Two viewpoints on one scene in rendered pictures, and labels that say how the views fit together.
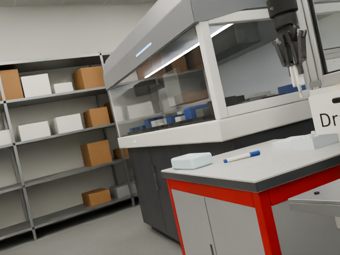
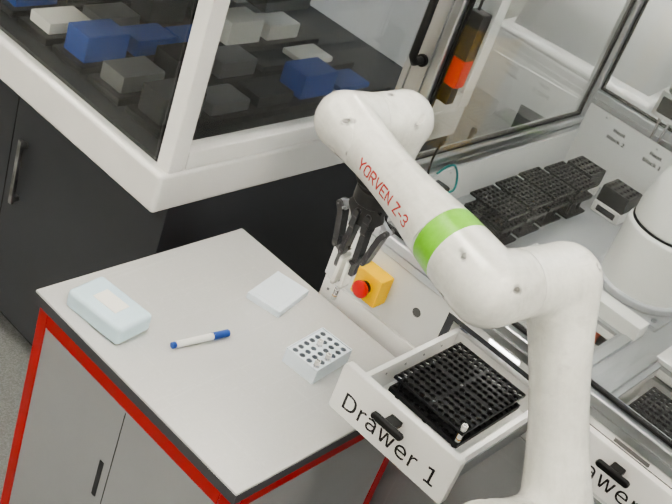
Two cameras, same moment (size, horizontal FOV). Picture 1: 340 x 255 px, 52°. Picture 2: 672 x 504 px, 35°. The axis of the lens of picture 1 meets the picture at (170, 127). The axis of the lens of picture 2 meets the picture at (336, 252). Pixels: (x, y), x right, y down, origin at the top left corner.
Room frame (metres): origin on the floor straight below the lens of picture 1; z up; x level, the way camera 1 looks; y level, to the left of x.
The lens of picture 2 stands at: (-0.27, 0.59, 2.13)
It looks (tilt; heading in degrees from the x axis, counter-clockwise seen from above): 32 degrees down; 325
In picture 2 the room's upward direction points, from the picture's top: 21 degrees clockwise
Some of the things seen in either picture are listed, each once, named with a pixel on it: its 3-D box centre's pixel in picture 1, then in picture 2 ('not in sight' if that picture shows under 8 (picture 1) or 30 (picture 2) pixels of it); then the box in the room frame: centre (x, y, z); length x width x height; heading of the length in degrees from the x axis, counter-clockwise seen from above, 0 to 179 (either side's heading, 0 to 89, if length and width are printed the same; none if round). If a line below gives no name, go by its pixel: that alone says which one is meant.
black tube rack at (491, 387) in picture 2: not in sight; (455, 396); (0.93, -0.64, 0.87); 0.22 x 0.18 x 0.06; 113
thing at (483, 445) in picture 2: not in sight; (457, 397); (0.93, -0.65, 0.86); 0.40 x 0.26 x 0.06; 113
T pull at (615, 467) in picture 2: not in sight; (615, 471); (0.67, -0.85, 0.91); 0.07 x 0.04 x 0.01; 23
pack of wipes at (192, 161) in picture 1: (191, 160); (109, 309); (1.31, -0.05, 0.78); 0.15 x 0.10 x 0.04; 30
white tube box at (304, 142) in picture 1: (314, 140); (317, 355); (1.16, -0.46, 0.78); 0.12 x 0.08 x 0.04; 118
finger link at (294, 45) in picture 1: (294, 47); (364, 238); (1.15, -0.45, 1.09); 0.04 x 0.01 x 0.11; 118
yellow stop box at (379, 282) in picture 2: not in sight; (371, 284); (1.27, -0.61, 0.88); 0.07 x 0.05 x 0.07; 23
